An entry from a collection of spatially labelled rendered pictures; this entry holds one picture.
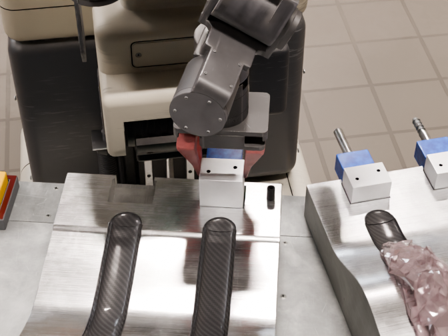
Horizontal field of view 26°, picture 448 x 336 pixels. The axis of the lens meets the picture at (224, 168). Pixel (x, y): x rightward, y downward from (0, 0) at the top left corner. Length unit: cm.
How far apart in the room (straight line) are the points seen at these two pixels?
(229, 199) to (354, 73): 169
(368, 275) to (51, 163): 97
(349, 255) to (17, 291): 40
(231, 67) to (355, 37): 199
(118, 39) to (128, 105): 10
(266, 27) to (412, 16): 211
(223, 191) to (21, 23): 70
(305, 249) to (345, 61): 165
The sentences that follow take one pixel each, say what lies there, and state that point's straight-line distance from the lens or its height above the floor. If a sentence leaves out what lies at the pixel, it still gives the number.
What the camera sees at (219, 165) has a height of 94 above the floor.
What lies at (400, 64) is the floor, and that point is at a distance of 283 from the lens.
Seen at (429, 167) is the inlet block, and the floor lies 87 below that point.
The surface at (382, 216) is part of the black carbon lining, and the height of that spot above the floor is 85.
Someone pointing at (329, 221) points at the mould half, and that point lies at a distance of 117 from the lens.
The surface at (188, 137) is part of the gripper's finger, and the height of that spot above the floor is 99.
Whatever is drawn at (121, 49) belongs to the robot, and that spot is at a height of 86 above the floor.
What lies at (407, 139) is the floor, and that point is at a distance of 259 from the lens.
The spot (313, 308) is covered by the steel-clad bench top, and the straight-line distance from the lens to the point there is 115.
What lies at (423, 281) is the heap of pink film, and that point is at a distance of 104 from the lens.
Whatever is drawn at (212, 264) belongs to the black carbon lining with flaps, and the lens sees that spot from 109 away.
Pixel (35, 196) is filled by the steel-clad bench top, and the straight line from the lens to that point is 129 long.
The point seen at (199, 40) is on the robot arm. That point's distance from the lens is 98.
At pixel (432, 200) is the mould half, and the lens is 122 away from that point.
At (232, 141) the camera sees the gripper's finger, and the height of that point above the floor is 100.
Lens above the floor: 171
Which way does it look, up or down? 44 degrees down
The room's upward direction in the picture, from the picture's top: straight up
